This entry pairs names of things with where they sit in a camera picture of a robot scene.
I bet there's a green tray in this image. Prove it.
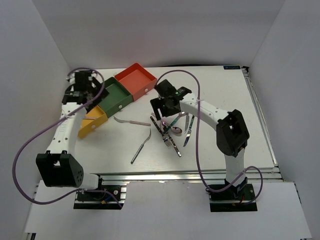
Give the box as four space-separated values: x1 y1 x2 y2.
98 77 134 118

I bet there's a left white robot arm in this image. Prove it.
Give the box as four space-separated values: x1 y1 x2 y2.
35 69 109 200

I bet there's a silver fork bent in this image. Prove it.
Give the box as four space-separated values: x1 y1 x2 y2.
130 129 152 165

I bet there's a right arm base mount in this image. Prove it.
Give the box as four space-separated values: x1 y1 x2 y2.
205 184 258 213

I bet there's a green handled knife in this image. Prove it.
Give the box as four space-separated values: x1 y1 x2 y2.
183 115 195 148

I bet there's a red tray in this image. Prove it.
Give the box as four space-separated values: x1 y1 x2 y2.
114 63 157 101

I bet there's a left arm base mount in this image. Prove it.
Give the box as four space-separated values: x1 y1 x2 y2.
73 182 127 210

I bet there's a green handled spoon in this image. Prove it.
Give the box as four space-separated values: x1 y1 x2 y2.
163 111 187 134

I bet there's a pink handled fork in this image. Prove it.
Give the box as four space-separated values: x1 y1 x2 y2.
113 116 151 127

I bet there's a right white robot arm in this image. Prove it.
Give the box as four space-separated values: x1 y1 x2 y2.
150 79 250 200

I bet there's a dark handled knife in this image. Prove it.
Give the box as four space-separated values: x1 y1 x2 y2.
184 113 190 133

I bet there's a silver fork in pile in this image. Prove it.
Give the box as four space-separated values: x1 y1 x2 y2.
160 124 172 148

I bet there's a pink handled spoon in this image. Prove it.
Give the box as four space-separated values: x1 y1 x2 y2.
150 112 171 128

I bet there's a yellow tray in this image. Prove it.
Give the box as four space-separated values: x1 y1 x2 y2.
78 105 108 139

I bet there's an aluminium table frame rail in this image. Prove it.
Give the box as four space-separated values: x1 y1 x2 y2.
100 167 283 182

